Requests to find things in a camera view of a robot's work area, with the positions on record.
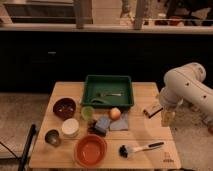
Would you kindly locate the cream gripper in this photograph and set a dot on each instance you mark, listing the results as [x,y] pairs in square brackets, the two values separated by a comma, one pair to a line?
[166,117]

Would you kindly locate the wooden board eraser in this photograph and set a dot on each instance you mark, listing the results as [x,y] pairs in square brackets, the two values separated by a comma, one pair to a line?
[152,109]

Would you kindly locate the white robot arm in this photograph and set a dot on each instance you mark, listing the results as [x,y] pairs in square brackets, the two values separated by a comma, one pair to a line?
[185,83]

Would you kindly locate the orange red bowl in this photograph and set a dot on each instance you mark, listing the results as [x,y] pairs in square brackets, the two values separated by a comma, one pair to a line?
[90,151]

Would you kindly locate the dark red bowl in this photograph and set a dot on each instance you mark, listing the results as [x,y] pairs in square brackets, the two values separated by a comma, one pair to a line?
[64,108]

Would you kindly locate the grey folded cloth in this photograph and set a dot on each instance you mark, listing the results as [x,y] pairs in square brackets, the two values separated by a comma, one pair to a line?
[121,124]

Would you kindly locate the peach apple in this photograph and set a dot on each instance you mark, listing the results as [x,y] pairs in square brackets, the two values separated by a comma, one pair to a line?
[114,113]

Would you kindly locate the black white dish brush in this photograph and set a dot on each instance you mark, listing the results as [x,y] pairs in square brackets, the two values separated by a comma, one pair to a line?
[125,151]

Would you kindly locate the blue sponge block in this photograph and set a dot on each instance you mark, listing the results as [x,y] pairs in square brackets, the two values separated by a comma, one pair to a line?
[102,125]

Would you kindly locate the metal fork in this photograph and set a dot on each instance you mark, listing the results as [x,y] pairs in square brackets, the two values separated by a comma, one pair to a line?
[109,94]

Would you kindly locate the green plastic tray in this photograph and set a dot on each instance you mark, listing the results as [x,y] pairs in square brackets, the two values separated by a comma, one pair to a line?
[108,84]

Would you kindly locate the green spoon in tray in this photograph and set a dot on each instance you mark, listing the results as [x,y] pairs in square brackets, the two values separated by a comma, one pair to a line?
[98,101]

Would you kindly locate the dark small object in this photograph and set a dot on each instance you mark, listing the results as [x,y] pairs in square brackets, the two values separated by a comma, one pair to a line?
[91,126]

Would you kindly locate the small green cup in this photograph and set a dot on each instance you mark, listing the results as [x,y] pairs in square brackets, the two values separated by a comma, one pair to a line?
[87,113]

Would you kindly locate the white round container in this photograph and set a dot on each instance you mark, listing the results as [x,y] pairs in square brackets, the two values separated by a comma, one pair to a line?
[70,127]

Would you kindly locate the small metal cup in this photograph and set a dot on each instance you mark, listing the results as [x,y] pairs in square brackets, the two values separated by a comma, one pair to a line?
[52,137]

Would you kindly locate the black chair frame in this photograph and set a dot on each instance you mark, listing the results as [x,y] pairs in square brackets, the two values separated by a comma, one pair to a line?
[22,160]

